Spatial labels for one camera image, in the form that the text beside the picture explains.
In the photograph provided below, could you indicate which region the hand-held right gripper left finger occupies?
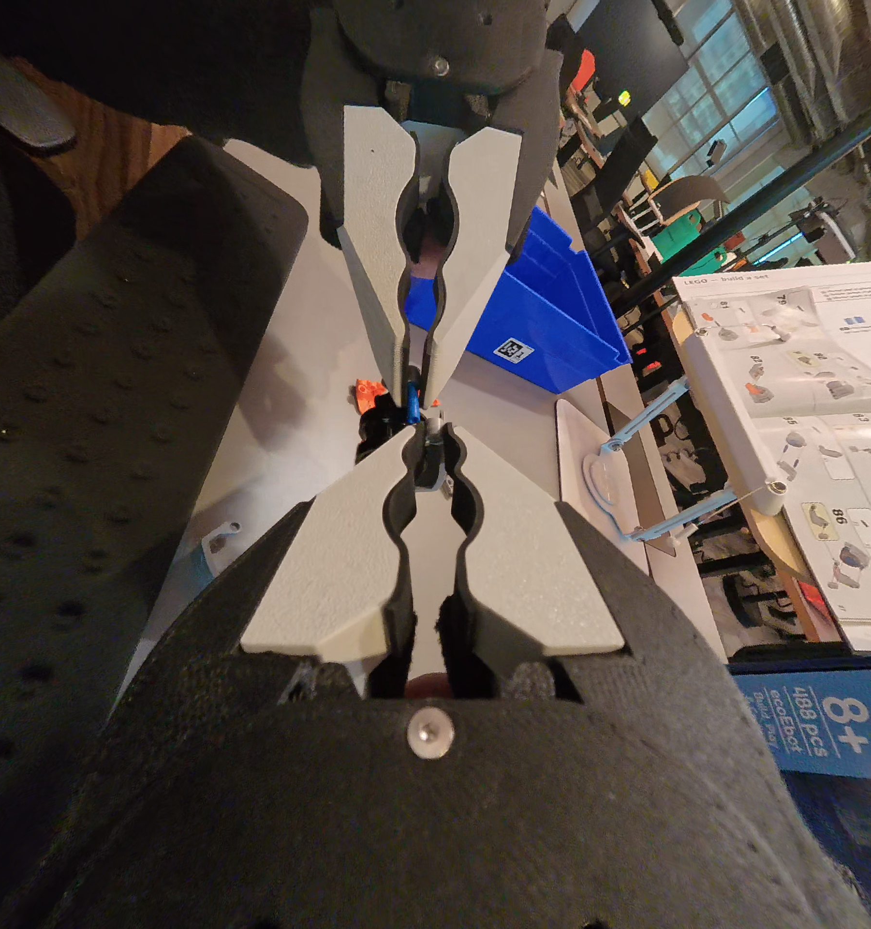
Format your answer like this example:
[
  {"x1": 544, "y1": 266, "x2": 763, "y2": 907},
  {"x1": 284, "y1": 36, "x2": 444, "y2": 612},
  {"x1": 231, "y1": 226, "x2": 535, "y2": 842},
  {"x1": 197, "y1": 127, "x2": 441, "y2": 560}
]
[{"x1": 243, "y1": 429, "x2": 425, "y2": 677}]

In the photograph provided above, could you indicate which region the black monitor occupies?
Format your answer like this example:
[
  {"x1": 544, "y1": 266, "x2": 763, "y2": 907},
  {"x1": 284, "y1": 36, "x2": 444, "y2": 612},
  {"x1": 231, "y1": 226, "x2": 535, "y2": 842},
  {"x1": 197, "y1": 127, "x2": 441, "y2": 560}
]
[{"x1": 572, "y1": 0, "x2": 692, "y2": 120}]

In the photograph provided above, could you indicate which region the white book stand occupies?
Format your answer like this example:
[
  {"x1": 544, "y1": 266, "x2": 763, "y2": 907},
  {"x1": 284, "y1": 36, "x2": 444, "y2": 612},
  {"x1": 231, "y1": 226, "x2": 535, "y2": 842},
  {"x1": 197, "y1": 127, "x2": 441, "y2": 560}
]
[{"x1": 555, "y1": 369, "x2": 786, "y2": 548}]

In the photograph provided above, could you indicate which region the black ceiling pole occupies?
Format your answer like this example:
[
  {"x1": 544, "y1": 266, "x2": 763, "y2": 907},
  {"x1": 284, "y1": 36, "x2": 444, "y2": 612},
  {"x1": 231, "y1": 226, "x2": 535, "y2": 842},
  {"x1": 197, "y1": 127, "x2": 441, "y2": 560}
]
[{"x1": 607, "y1": 122, "x2": 871, "y2": 316}]

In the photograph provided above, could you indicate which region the blue robot kit box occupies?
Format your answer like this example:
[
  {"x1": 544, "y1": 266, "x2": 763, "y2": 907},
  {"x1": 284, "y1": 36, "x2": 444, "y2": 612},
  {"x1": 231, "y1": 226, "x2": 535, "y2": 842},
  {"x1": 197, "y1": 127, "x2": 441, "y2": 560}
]
[{"x1": 732, "y1": 659, "x2": 871, "y2": 904}]

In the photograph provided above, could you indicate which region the person's left forearm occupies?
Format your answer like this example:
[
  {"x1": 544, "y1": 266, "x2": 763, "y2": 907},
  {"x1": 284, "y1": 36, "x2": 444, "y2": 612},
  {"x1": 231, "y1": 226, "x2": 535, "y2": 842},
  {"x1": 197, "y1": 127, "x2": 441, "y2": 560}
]
[{"x1": 0, "y1": 0, "x2": 346, "y2": 161}]

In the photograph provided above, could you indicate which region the blue plastic bin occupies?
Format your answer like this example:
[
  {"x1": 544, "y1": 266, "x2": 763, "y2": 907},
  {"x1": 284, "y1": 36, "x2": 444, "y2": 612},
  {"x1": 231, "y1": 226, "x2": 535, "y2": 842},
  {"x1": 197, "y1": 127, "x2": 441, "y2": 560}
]
[{"x1": 405, "y1": 204, "x2": 634, "y2": 394}]

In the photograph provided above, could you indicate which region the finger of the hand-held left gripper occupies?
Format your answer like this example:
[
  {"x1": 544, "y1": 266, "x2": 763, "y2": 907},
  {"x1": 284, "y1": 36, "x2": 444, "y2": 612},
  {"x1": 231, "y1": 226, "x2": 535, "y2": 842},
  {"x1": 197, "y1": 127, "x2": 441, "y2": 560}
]
[
  {"x1": 423, "y1": 127, "x2": 525, "y2": 407},
  {"x1": 341, "y1": 104, "x2": 416, "y2": 396}
]

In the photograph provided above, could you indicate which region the open instruction booklet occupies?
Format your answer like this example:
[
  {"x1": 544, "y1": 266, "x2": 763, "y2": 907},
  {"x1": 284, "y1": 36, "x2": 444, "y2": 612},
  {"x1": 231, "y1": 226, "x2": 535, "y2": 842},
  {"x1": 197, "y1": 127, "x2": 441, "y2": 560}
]
[{"x1": 674, "y1": 259, "x2": 871, "y2": 657}]

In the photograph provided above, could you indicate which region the black foam pad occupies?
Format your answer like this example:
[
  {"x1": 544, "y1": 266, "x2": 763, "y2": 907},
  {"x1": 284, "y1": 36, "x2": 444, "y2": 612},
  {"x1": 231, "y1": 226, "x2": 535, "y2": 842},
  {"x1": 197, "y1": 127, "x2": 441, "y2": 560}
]
[{"x1": 0, "y1": 137, "x2": 310, "y2": 817}]

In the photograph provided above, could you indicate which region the grey curved toy part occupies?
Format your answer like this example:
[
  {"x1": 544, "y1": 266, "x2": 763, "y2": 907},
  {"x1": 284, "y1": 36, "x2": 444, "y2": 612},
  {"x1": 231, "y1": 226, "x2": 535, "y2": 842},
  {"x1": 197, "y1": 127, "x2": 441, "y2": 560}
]
[{"x1": 202, "y1": 522, "x2": 246, "y2": 566}]

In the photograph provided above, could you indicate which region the black toy wheel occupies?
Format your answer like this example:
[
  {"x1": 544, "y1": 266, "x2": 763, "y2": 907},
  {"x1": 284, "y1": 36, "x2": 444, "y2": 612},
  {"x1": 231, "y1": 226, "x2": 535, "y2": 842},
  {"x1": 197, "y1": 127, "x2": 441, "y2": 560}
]
[{"x1": 417, "y1": 429, "x2": 452, "y2": 490}]

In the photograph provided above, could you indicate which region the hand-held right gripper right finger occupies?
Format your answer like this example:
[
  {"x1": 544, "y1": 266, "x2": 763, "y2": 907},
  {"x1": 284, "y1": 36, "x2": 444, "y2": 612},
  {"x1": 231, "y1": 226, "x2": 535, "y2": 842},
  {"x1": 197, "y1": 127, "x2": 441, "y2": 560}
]
[{"x1": 443, "y1": 424, "x2": 625, "y2": 669}]

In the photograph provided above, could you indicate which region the person's left hand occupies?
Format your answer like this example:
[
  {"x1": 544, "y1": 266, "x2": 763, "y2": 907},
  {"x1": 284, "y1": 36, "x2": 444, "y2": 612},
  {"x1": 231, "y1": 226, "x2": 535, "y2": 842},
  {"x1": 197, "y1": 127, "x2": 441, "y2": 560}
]
[{"x1": 410, "y1": 194, "x2": 458, "y2": 277}]

